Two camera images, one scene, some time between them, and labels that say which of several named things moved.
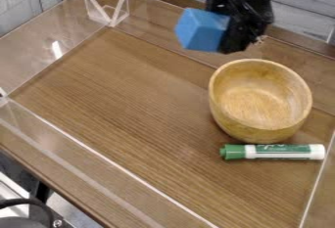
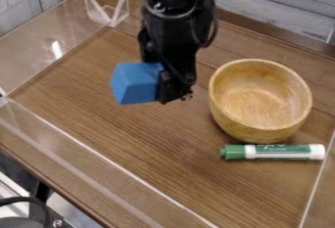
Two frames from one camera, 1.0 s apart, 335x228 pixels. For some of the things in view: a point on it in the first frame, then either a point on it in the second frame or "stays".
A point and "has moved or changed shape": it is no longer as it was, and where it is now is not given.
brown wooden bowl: [259, 99] stays
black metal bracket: [51, 220] stays
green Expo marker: [236, 152] stays
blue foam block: [199, 28] has moved or changed shape
